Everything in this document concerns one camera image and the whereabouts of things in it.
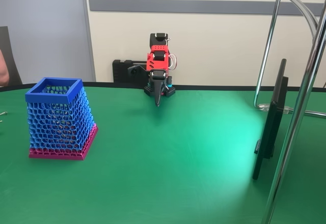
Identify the chrome tube stand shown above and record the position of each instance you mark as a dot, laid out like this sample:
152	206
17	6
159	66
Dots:
293	137

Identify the black ribbed box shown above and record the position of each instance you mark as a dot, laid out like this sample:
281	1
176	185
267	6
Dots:
121	71

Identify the black gripper camera mount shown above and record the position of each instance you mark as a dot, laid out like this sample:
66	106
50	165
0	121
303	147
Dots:
133	71

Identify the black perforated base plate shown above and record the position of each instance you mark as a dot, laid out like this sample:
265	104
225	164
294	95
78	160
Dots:
170	92

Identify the clear plastic clip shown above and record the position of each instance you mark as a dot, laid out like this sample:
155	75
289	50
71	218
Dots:
265	106

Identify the grey wall rail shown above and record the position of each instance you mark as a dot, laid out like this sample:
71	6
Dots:
203	5

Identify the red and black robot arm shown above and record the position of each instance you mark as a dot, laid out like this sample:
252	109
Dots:
159	48

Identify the green table cloth black edge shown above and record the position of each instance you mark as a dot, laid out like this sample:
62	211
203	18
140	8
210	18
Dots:
152	170

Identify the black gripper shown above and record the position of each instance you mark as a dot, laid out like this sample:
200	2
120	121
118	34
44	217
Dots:
158	76

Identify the person bare forearm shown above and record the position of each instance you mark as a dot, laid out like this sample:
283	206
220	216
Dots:
3	71

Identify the blue and pink mesh basket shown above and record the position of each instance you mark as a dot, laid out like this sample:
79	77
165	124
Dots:
45	98

